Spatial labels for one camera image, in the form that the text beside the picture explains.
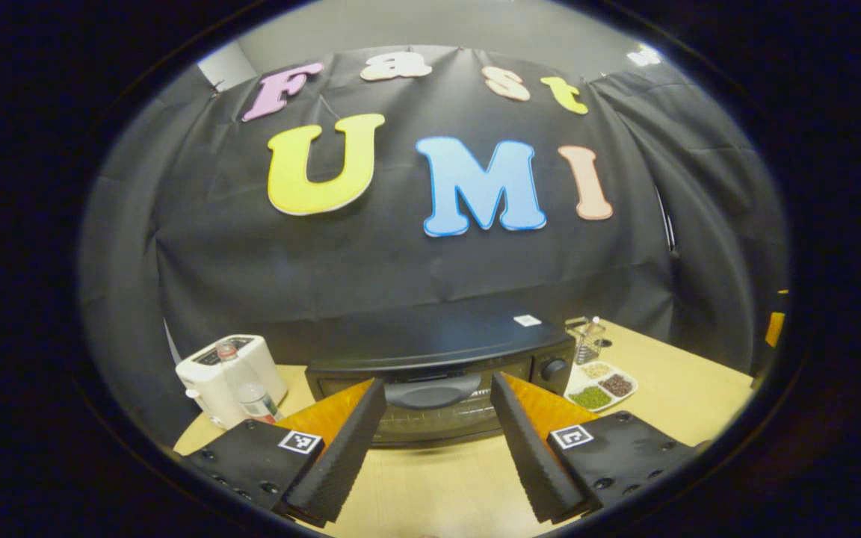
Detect black electric oven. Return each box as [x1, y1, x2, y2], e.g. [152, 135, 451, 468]
[305, 303, 577, 449]

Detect white divided dish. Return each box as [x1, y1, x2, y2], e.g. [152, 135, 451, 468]
[564, 360, 638, 412]

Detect white toaster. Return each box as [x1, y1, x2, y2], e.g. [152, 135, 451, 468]
[176, 334, 288, 429]

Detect metal wire mesh holder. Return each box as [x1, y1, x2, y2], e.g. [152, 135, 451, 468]
[567, 316, 607, 365]

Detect green mung beans heap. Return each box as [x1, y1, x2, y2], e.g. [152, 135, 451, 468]
[569, 386, 612, 409]

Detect black backdrop cloth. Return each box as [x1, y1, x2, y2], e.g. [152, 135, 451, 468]
[78, 45, 790, 445]

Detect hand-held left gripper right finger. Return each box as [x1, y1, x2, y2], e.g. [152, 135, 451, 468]
[490, 371, 693, 522]

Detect clear plastic bottle red label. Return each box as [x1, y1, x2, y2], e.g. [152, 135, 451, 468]
[217, 343, 282, 425]

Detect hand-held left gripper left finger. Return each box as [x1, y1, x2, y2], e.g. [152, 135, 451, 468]
[184, 377, 388, 524]

